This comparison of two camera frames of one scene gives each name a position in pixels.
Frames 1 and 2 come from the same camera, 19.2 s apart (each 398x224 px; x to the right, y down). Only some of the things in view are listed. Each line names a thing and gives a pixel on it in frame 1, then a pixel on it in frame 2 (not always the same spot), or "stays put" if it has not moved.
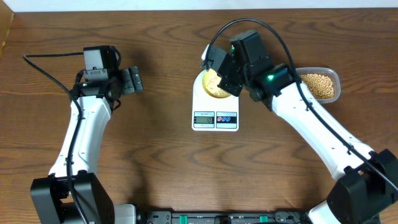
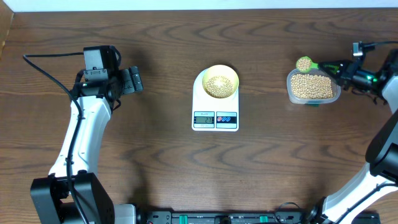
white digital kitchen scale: [212, 114] stays put
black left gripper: [130, 86] stays put
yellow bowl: [210, 79] stays put
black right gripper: [225, 84] → [345, 72]
